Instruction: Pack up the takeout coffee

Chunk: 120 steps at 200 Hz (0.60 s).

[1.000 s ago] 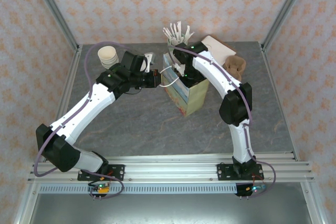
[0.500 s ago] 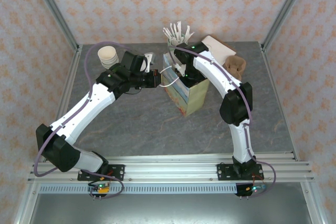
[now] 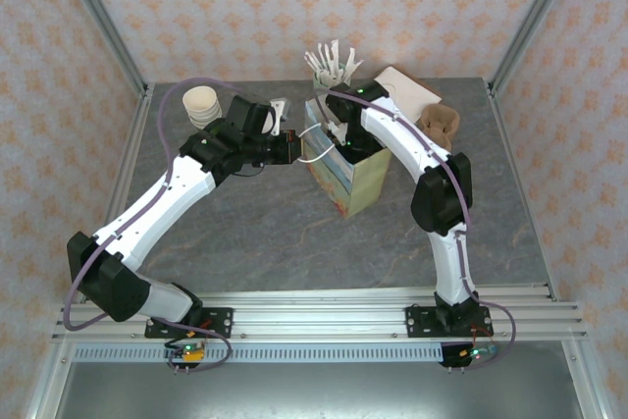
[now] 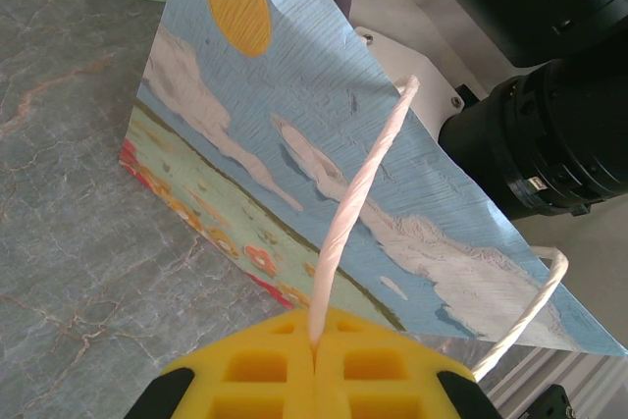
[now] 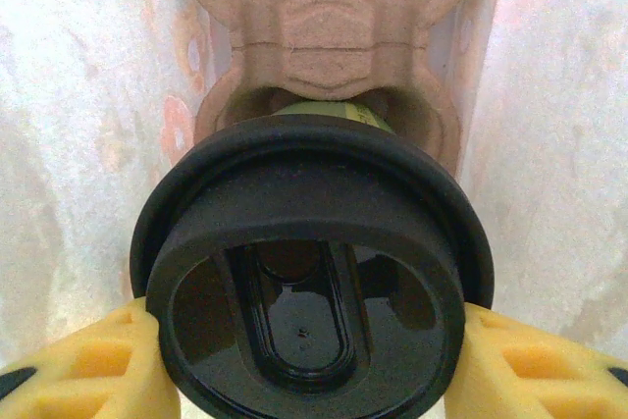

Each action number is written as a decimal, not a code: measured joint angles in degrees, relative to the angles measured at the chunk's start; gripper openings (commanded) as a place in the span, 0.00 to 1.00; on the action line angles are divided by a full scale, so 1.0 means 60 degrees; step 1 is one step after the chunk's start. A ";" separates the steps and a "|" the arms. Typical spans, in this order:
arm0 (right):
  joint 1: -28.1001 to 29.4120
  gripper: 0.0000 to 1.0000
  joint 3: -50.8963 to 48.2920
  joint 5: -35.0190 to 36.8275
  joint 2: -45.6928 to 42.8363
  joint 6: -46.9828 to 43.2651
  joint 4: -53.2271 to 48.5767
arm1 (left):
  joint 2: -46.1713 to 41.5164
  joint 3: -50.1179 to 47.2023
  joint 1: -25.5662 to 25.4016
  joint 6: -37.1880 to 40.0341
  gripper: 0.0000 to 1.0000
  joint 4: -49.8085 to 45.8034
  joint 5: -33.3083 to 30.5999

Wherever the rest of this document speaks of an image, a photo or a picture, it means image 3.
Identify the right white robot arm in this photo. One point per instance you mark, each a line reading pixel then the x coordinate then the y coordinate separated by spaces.
pixel 449 267

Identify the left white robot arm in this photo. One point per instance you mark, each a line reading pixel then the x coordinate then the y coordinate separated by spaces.
pixel 162 203

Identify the white wrapped stirrer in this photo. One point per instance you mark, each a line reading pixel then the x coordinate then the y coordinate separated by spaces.
pixel 323 58
pixel 334 58
pixel 312 62
pixel 358 68
pixel 350 63

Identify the pale green holder cup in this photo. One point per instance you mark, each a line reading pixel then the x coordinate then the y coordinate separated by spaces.
pixel 321 85

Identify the stack of paper cups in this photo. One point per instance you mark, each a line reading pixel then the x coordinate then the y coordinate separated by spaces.
pixel 201 100

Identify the white napkin stack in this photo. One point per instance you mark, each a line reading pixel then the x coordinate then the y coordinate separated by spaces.
pixel 412 95

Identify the brown cardboard cup carrier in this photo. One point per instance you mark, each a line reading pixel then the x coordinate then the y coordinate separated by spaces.
pixel 439 124

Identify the left green circuit board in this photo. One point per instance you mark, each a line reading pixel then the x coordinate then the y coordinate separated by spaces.
pixel 189 352

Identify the green circuit board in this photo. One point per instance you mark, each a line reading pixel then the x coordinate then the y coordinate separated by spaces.
pixel 189 352
pixel 473 353

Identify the grey metal panel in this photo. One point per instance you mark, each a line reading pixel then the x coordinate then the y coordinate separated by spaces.
pixel 314 389

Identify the right green circuit board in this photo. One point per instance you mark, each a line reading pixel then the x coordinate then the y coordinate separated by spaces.
pixel 473 353

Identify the left aluminium table rail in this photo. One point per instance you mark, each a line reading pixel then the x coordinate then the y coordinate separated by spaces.
pixel 124 169

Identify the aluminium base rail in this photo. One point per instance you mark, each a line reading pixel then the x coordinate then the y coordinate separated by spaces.
pixel 319 321

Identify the left black mount plate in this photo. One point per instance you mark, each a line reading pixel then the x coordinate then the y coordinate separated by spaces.
pixel 218 321

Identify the black mount plate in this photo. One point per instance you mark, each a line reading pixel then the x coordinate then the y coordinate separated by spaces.
pixel 422 321
pixel 218 321

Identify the left aluminium frame post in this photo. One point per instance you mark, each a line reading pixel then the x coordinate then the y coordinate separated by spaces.
pixel 100 12

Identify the aluminium frame post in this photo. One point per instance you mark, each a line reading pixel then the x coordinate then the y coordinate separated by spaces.
pixel 537 12
pixel 100 12

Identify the right aluminium frame post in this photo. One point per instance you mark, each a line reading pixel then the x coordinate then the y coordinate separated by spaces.
pixel 537 12

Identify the right black mount plate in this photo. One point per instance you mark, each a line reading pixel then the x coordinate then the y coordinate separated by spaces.
pixel 422 321

